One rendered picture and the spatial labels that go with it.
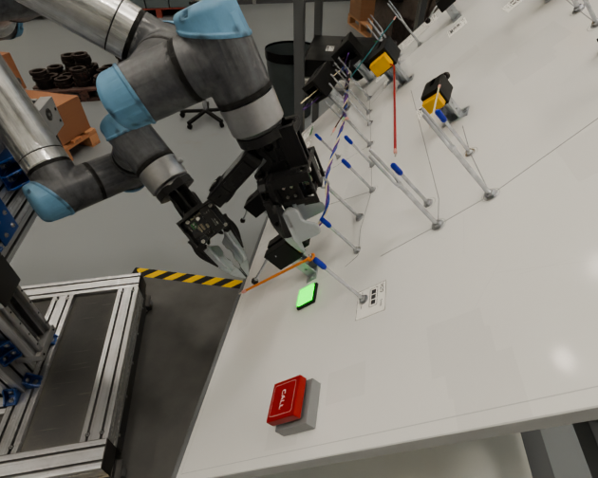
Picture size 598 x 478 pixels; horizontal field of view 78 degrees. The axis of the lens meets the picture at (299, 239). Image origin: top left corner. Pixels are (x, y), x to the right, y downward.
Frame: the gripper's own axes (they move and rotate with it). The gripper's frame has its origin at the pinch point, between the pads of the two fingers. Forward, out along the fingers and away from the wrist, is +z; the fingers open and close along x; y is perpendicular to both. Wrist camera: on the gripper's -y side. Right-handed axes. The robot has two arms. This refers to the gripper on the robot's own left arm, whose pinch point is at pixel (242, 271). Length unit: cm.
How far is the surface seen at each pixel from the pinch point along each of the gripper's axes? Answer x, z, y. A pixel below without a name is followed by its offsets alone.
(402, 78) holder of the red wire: 60, -11, -12
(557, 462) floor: 46, 133, -47
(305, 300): 4.9, 9.1, 12.2
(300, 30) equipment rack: 65, -47, -48
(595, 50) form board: 52, 4, 33
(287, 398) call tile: -5.3, 13.1, 27.4
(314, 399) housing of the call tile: -2.9, 15.3, 27.7
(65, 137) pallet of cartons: -41, -151, -251
